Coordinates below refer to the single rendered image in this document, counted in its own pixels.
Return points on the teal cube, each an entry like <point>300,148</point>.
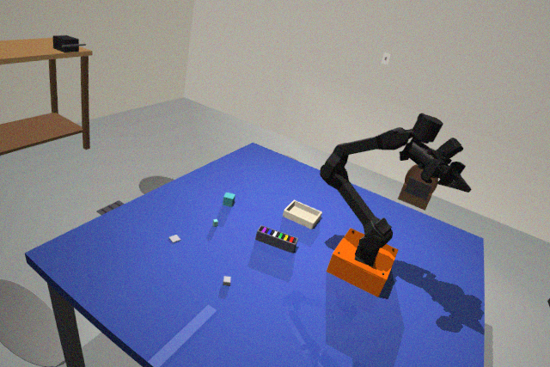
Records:
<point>228,199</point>

